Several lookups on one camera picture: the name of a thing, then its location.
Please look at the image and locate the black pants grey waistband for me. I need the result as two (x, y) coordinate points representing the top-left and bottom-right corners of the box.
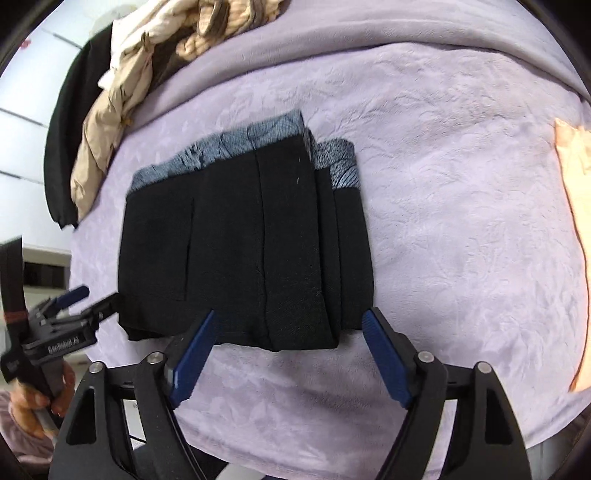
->
(118, 110), (374, 351)

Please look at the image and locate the left hand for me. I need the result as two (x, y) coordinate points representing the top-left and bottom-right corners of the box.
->
(10, 361), (76, 439)

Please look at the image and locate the white bedside shelf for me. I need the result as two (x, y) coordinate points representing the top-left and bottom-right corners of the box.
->
(23, 246), (71, 310)

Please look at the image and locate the white wardrobe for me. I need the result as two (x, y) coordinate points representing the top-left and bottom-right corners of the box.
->
(1, 0), (140, 253)

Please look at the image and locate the black garment on bed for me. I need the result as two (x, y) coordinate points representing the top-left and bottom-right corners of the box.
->
(43, 26), (112, 229)

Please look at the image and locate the beige jacket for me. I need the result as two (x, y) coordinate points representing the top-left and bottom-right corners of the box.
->
(70, 1), (199, 221)

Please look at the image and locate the striped cream garment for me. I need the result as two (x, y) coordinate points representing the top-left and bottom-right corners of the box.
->
(175, 0), (284, 62)

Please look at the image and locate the peach cloth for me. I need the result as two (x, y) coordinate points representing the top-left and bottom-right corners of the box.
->
(554, 118), (591, 392)

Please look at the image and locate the lavender embossed bed blanket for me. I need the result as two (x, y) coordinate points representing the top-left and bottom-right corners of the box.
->
(71, 1), (590, 479)

